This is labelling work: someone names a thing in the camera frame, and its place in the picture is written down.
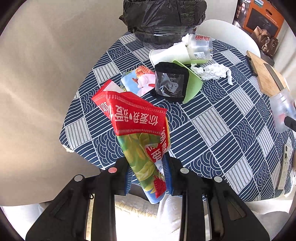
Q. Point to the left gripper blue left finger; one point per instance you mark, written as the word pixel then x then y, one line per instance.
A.
pixel 66 217

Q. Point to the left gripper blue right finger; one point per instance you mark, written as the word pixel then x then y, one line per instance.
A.
pixel 229 217

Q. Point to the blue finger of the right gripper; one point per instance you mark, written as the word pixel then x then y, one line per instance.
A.
pixel 290 123

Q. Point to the clear printed plastic cup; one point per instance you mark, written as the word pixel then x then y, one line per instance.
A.
pixel 282 105

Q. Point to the white tissue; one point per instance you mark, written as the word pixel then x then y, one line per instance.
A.
pixel 213 71

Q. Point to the green plastic tray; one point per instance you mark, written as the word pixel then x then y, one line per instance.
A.
pixel 194 83

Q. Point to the red green snack bag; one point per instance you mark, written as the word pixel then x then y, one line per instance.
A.
pixel 142 131

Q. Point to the black bag lined trash bin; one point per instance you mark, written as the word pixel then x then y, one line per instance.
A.
pixel 162 23

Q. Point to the person's right hand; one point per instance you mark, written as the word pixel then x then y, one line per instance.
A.
pixel 294 161

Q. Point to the wooden cutting board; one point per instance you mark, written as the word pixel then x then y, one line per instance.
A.
pixel 266 82

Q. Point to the steel cleaver knife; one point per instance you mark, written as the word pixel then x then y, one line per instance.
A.
pixel 274 76

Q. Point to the blue white patterned tablecloth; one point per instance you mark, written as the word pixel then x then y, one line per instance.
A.
pixel 225 130

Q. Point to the white smartphone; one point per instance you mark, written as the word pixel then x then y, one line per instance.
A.
pixel 286 157

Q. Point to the brown leather handbag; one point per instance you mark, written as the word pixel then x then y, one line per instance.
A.
pixel 266 43

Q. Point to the orange appliance box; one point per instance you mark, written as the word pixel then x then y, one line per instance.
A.
pixel 264 15

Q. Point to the white round chair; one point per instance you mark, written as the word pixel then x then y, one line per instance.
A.
pixel 230 34

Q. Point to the clear cup with tissue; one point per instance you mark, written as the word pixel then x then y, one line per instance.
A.
pixel 199 47

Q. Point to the black window snack bag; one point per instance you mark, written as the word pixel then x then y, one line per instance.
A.
pixel 171 81

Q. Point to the white paper cup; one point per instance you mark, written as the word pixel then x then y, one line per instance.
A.
pixel 176 52

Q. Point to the blue pink snack wrapper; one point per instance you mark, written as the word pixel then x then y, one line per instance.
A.
pixel 139 81

